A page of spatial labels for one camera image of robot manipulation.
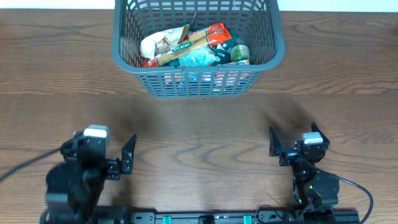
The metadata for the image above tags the beige paper snack bag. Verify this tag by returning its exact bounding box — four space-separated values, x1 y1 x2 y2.
140 24 190 59

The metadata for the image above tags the green coffee sachet bag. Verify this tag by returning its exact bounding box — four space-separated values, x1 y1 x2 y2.
167 33 237 67

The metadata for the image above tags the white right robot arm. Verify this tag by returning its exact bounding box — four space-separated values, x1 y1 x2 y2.
126 123 374 224

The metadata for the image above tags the green lid jar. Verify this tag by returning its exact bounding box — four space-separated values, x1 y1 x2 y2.
230 44 251 62

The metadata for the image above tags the mint green snack packet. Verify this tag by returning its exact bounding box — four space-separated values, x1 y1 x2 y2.
178 46 220 67

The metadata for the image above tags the red spaghetti packet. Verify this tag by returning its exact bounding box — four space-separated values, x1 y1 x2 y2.
142 22 231 68

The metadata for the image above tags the colourful tissue multipack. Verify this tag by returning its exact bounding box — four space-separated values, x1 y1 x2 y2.
223 59 250 66

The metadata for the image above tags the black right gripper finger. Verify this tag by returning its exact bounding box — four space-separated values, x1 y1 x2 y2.
269 126 282 157
311 121 330 144

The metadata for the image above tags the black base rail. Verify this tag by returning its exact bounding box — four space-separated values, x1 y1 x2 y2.
91 206 361 224

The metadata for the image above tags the grey plastic lattice basket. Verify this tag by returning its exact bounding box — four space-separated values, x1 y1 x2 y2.
112 0 285 98

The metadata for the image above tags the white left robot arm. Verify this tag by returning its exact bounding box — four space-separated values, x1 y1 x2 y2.
39 131 136 223

